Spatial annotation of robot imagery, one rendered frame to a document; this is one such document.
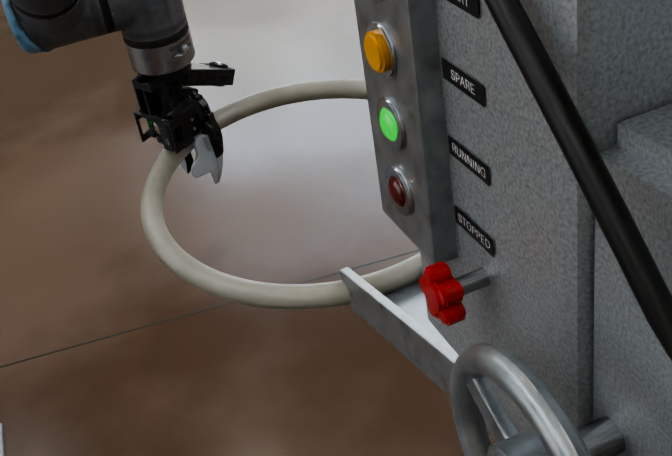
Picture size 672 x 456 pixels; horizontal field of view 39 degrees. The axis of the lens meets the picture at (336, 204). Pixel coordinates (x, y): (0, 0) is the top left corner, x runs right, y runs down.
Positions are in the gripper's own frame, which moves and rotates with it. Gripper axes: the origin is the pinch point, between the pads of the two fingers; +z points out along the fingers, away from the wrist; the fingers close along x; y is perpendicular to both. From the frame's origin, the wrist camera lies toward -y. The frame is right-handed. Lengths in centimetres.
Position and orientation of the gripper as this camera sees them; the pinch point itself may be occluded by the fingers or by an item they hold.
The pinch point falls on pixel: (203, 168)
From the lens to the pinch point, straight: 148.7
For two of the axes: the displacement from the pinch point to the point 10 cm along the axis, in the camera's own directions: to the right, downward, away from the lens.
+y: -5.6, 5.7, -6.0
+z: 1.2, 7.8, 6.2
